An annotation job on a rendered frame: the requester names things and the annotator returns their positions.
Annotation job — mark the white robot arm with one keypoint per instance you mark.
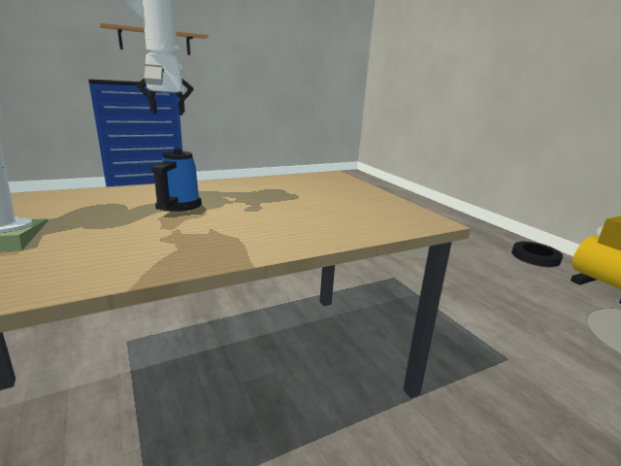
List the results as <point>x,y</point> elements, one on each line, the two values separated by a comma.
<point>160,29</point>

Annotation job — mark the dark grey round disk with center stud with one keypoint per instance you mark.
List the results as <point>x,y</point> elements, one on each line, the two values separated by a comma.
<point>186,207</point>

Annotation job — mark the blue kettle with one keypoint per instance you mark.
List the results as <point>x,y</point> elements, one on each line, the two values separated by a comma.
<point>177,187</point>

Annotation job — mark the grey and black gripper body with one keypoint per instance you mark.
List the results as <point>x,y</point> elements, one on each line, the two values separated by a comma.
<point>172,73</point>

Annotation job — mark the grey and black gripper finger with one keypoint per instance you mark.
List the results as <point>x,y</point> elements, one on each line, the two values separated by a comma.
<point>149,95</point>
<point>184,96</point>

